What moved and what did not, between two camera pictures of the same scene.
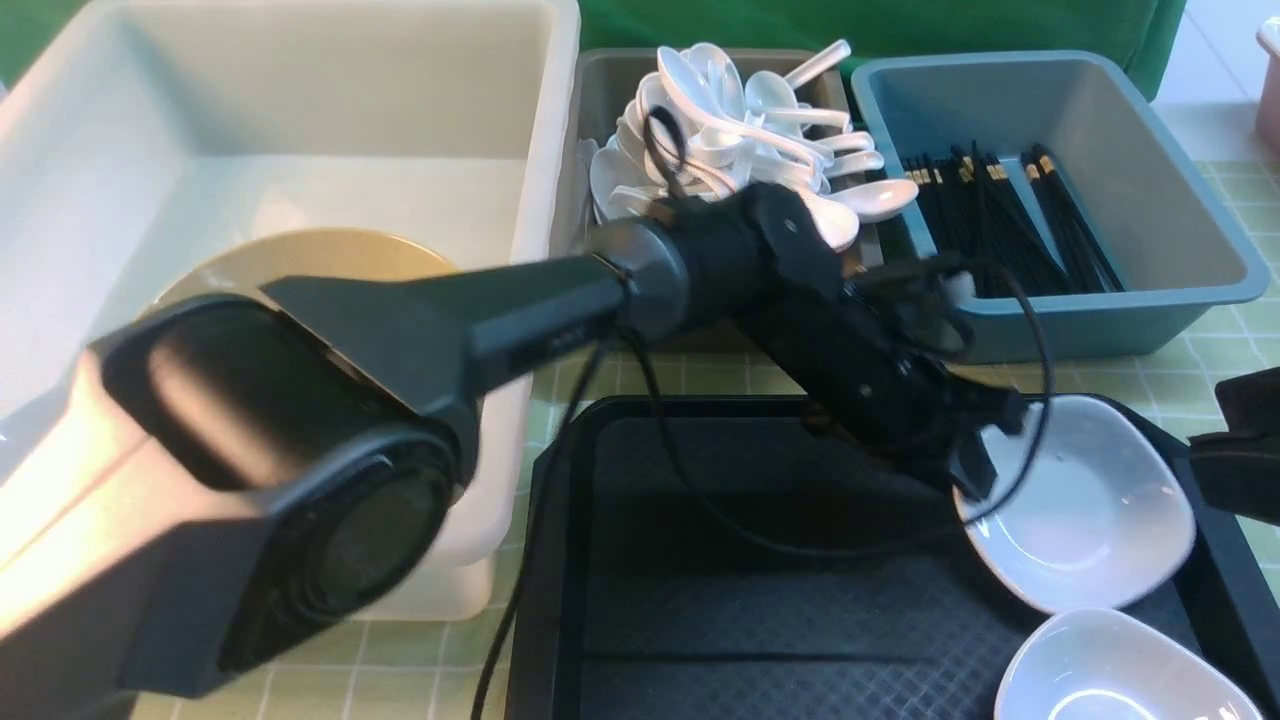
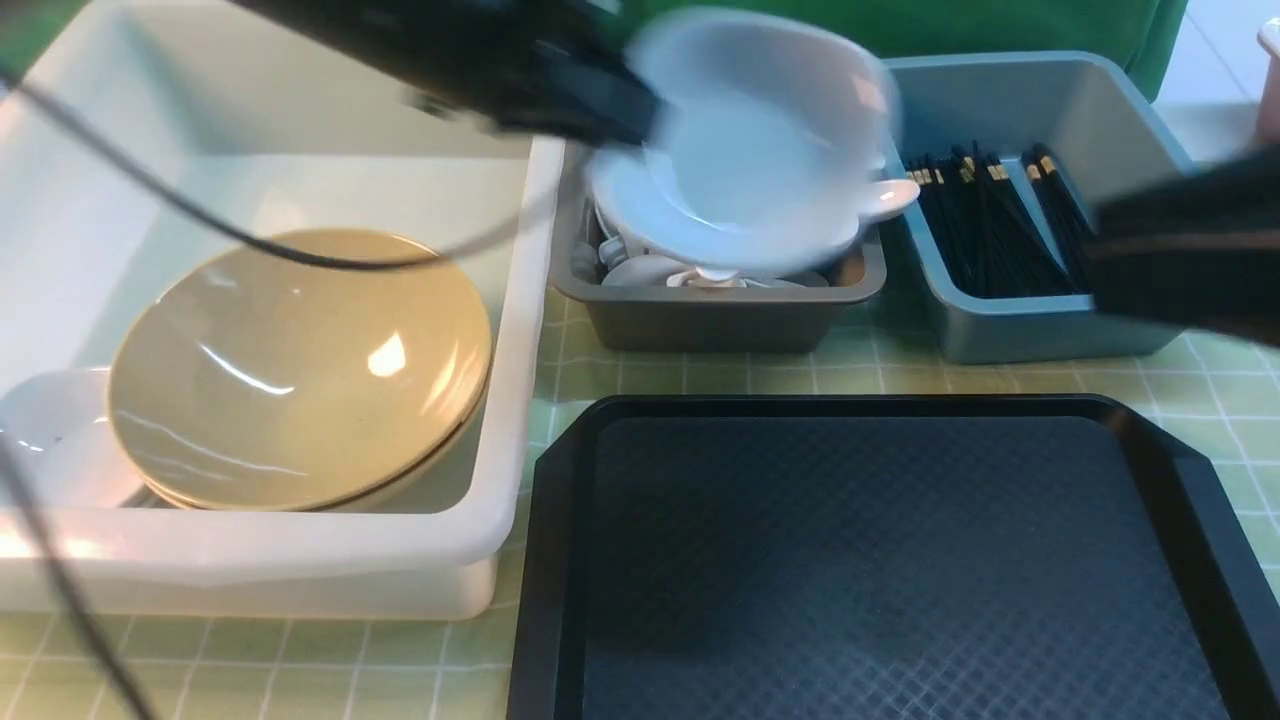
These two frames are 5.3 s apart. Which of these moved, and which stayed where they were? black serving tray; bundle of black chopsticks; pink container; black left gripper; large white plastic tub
Moved: black left gripper
Stayed: bundle of black chopsticks; pink container; black serving tray; large white plastic tub
